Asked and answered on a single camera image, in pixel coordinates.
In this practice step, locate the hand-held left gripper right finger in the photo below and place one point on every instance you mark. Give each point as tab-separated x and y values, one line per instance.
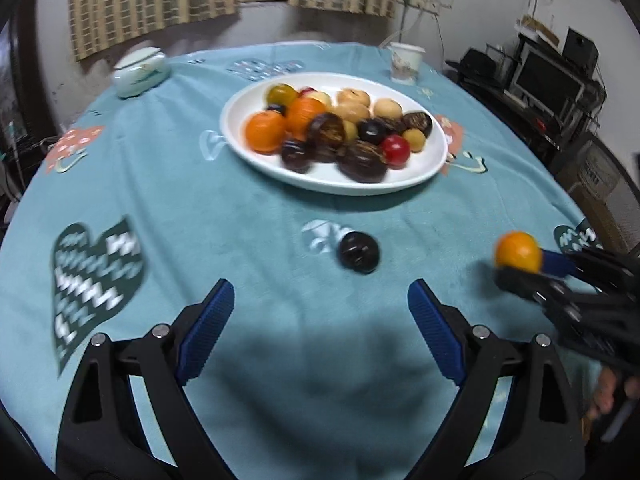
435	330

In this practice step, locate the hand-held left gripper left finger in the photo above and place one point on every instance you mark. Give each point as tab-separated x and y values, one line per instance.
207	330

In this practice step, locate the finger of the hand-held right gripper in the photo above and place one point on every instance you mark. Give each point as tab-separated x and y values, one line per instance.
557	263
525	282

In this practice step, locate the small yellow-orange tangerine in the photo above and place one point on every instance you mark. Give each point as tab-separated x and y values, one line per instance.
518	251

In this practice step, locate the small beige round fruit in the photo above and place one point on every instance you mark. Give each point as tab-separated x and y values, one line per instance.
414	140

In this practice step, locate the large dark brown round fruit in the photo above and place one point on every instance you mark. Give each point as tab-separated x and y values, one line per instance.
362	162

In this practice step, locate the red round fruit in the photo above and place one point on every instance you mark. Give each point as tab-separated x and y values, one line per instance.
396	151

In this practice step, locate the large orange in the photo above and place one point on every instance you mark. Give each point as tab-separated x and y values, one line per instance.
302	112
264	132

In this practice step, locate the shiny dark purple plum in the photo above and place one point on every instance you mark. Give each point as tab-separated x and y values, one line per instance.
372	131

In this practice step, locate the white oval plate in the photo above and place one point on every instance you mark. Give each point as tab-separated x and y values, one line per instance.
240	115

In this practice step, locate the large beige round fruit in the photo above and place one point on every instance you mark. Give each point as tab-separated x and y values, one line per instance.
350	111

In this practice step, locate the person's right hand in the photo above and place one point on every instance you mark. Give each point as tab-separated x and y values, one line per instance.
604	392

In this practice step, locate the printed brown cardboard box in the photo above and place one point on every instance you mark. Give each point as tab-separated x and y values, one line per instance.
592	172

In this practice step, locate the teal printed tablecloth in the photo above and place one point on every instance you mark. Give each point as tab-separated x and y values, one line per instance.
250	240

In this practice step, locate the black mesh chair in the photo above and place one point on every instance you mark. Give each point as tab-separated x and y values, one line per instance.
622	167

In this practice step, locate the black computer desk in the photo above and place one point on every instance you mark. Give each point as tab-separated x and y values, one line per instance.
550	130

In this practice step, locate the computer monitor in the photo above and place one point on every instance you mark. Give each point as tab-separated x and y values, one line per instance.
545	80

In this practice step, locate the black printer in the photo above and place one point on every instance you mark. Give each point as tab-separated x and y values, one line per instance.
480	65

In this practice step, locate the black speaker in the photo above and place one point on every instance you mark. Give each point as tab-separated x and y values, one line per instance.
580	50

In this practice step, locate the yellow-green citrus fruit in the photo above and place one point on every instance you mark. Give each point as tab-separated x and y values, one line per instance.
281	95

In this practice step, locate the white paper cup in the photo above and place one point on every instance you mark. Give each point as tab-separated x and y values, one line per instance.
406	62

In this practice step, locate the small red cherry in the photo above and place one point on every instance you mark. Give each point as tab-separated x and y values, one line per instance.
306	91

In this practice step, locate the pale green ceramic lidded jar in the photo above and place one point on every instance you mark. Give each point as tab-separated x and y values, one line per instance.
140	72

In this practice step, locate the white power strip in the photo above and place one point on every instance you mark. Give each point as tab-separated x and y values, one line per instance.
422	2

